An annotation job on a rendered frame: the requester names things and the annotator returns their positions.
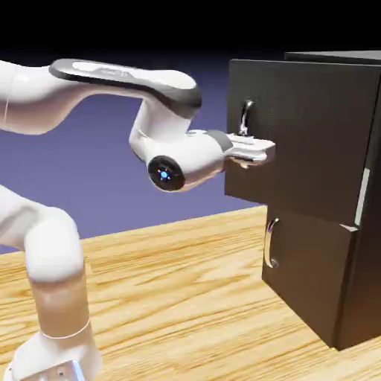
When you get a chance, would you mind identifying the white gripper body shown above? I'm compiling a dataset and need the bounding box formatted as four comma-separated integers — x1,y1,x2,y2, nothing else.
223,132,276,170

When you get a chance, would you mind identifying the silver handle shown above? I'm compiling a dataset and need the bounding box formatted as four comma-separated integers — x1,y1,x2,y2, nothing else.
263,217,281,269
238,100,256,137

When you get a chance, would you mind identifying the large dark cabinet door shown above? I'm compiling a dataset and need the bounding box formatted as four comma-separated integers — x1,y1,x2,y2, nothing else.
224,58,381,228

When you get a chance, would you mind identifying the small dark cabinet door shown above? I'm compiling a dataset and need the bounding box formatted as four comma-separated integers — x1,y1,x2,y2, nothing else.
261,205,359,348

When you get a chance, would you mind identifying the dark cabinet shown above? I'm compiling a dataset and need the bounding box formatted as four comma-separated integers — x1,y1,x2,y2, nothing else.
261,51,381,351

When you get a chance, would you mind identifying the silver handle on small door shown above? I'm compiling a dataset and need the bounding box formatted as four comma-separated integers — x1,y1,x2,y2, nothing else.
263,217,281,269

